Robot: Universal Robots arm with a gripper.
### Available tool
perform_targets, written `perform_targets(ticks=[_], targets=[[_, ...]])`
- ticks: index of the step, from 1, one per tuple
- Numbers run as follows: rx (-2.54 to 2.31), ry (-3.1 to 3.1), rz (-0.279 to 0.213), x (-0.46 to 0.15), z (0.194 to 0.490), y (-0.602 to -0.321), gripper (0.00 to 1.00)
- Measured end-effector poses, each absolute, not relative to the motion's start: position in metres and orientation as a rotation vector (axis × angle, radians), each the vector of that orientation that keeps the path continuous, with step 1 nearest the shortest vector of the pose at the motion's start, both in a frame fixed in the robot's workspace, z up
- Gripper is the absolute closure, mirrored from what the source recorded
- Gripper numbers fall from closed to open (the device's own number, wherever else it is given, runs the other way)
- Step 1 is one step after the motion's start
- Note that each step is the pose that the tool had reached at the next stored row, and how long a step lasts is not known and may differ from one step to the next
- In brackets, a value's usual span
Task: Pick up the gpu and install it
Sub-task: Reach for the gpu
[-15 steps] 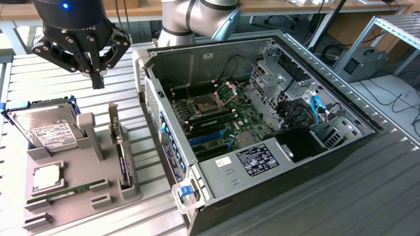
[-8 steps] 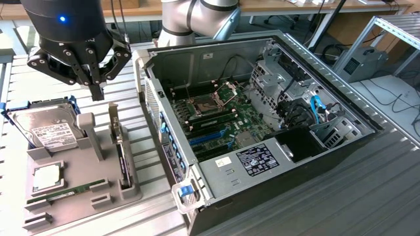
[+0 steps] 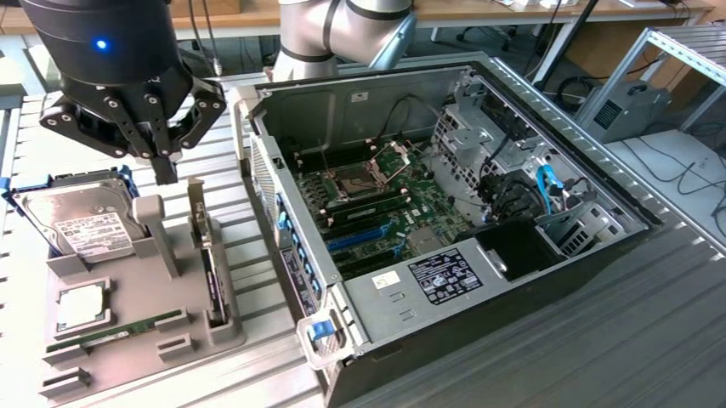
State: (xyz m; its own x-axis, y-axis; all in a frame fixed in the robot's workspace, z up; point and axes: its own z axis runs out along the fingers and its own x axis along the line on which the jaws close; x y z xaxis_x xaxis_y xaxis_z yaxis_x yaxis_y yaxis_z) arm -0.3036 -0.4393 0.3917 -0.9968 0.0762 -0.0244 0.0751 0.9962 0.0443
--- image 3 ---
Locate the coiled black floor cable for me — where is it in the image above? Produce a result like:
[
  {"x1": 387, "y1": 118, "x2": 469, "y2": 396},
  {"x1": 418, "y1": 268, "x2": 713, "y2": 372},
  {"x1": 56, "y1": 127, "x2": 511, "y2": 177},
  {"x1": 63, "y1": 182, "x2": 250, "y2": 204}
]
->
[{"x1": 555, "y1": 76, "x2": 594, "y2": 105}]

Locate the black power wire bundle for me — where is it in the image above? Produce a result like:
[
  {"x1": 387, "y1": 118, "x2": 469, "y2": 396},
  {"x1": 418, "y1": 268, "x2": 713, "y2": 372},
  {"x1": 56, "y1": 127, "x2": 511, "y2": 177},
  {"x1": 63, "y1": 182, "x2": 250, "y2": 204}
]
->
[{"x1": 479, "y1": 173, "x2": 541, "y2": 222}]

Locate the silver CPU chip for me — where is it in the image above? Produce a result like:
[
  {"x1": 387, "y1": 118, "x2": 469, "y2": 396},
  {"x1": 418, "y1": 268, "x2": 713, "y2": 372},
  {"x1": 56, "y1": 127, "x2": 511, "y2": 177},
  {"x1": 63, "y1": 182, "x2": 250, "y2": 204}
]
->
[{"x1": 56, "y1": 286, "x2": 110, "y2": 332}]

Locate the aluminium frame shelf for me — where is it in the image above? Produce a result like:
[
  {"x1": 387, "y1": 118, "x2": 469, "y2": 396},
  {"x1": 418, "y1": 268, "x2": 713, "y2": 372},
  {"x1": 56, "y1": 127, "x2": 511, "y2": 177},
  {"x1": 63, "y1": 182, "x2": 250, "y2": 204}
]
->
[{"x1": 571, "y1": 23, "x2": 726, "y2": 133}]

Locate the CPU socket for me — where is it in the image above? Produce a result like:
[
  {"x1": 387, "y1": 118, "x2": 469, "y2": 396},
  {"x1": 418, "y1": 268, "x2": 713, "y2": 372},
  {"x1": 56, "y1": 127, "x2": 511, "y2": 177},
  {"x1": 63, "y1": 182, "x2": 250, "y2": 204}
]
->
[{"x1": 331, "y1": 163, "x2": 390, "y2": 201}]

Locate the green RAM stick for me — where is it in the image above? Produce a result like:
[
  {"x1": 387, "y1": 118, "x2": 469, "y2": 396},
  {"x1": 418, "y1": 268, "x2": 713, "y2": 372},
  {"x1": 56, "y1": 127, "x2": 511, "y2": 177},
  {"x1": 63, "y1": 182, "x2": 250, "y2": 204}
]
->
[{"x1": 44, "y1": 312, "x2": 186, "y2": 354}]

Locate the silver perforated drive cage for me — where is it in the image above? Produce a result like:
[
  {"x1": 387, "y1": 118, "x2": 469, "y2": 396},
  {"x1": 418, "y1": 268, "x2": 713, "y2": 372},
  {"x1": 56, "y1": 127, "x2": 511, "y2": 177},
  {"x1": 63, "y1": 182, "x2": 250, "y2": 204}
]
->
[{"x1": 429, "y1": 70, "x2": 546, "y2": 213}]

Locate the grey parts rack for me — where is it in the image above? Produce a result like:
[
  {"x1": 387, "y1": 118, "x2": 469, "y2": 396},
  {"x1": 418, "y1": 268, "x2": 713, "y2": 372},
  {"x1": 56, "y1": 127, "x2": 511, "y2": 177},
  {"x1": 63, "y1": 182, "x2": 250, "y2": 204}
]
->
[{"x1": 33, "y1": 176, "x2": 248, "y2": 400}]

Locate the dangling black cable with plug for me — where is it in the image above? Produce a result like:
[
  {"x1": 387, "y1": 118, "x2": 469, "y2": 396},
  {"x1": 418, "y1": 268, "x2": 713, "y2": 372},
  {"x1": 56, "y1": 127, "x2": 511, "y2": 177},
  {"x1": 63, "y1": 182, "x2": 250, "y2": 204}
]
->
[{"x1": 188, "y1": 0, "x2": 222, "y2": 74}]

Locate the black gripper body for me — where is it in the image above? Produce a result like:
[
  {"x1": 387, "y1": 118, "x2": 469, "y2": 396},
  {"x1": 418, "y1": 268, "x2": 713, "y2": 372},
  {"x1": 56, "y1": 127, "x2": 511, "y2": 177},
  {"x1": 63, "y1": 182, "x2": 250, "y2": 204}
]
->
[{"x1": 19, "y1": 0, "x2": 198, "y2": 101}]

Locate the silver disk bay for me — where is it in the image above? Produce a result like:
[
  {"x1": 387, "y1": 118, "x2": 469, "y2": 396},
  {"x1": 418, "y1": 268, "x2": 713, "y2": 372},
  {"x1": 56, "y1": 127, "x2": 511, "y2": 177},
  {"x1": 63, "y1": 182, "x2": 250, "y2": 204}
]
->
[{"x1": 535, "y1": 201, "x2": 625, "y2": 258}]

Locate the black looped wire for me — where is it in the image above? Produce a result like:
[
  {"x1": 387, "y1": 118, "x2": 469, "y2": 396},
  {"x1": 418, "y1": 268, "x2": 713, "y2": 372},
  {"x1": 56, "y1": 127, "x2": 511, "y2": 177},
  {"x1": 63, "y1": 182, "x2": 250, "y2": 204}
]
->
[{"x1": 380, "y1": 95, "x2": 445, "y2": 138}]

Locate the office chair with black base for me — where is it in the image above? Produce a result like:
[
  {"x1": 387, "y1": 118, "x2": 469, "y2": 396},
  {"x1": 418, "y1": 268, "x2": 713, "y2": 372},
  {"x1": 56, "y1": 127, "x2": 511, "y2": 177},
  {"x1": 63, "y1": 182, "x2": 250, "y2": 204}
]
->
[{"x1": 429, "y1": 24, "x2": 518, "y2": 53}]

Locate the white side table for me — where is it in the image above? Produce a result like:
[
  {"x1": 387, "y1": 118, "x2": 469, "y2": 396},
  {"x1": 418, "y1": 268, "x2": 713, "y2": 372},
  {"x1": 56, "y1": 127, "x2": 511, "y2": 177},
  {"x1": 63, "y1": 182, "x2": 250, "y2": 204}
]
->
[{"x1": 603, "y1": 129, "x2": 726, "y2": 252}]

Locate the installed black RAM stick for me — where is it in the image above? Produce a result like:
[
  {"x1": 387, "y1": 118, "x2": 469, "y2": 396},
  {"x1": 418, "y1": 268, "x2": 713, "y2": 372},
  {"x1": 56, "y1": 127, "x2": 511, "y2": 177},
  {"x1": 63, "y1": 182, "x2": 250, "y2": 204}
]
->
[{"x1": 327, "y1": 197, "x2": 411, "y2": 223}]

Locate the grey control box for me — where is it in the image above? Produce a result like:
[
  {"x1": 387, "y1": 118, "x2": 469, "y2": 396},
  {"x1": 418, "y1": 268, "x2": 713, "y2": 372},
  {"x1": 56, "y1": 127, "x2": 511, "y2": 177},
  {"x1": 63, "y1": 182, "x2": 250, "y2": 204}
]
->
[{"x1": 589, "y1": 80, "x2": 674, "y2": 144}]

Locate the blue expansion slot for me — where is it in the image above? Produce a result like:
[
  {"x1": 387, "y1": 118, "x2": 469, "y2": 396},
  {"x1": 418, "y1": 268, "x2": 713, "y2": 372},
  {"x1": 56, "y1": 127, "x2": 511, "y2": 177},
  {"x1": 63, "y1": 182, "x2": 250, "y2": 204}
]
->
[{"x1": 326, "y1": 227, "x2": 382, "y2": 252}]

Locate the grey power supply unit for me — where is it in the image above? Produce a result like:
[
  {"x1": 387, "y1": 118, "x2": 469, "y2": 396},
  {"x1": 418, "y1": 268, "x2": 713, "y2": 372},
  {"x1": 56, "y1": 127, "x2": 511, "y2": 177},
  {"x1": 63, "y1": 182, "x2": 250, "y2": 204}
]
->
[{"x1": 342, "y1": 237, "x2": 506, "y2": 344}]

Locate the open grey PC case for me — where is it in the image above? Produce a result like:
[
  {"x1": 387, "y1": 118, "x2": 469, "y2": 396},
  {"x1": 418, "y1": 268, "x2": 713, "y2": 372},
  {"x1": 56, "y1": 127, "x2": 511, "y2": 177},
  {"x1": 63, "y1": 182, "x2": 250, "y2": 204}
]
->
[{"x1": 227, "y1": 51, "x2": 666, "y2": 408}]

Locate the silver hard disk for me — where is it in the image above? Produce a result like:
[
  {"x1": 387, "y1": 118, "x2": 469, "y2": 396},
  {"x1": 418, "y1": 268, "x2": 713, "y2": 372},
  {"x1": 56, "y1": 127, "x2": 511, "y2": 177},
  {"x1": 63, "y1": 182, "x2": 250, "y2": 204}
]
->
[{"x1": 11, "y1": 176, "x2": 140, "y2": 263}]

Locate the grey chipset heatsink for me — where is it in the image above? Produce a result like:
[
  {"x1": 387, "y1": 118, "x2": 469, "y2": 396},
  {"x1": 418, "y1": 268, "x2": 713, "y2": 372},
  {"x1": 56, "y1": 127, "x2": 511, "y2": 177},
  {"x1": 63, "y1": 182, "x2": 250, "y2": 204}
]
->
[{"x1": 407, "y1": 229, "x2": 447, "y2": 252}]

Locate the long wooden desk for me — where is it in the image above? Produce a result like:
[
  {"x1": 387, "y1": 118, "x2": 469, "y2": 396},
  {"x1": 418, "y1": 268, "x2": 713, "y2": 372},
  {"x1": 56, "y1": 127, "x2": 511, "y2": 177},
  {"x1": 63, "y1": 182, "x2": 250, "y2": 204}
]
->
[{"x1": 413, "y1": 0, "x2": 717, "y2": 82}]

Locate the blue SATA wire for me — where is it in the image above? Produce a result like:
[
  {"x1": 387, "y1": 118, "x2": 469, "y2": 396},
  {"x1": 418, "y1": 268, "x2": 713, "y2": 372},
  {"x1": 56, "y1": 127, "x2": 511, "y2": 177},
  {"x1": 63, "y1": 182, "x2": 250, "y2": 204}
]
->
[{"x1": 534, "y1": 163, "x2": 566, "y2": 216}]

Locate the black graphics card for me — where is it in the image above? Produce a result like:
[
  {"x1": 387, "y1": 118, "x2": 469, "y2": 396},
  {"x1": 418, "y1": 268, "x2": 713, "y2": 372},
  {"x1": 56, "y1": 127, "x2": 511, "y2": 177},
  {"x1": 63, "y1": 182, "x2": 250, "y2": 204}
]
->
[{"x1": 186, "y1": 177, "x2": 230, "y2": 329}]

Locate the thin black table cable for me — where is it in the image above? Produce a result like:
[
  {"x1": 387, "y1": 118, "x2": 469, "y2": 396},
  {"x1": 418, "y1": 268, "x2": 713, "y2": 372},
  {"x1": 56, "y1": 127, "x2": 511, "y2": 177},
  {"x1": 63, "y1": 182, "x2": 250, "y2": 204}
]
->
[{"x1": 621, "y1": 135, "x2": 726, "y2": 201}]

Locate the thin socket locking lever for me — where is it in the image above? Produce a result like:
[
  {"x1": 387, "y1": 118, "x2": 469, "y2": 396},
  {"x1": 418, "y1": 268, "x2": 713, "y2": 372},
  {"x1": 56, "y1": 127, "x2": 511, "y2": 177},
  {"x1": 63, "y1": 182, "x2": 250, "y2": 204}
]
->
[{"x1": 318, "y1": 138, "x2": 336, "y2": 176}]

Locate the green motherboard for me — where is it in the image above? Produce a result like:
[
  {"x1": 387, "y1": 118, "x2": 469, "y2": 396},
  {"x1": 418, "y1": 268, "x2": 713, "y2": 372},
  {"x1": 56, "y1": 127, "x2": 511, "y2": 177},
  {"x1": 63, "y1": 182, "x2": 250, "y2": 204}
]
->
[{"x1": 294, "y1": 139, "x2": 483, "y2": 281}]

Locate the metal socket cover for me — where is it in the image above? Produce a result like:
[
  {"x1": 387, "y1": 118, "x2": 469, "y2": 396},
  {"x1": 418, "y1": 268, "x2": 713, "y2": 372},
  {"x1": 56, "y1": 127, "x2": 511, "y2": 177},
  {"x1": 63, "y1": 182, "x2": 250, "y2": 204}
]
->
[{"x1": 366, "y1": 142, "x2": 413, "y2": 186}]

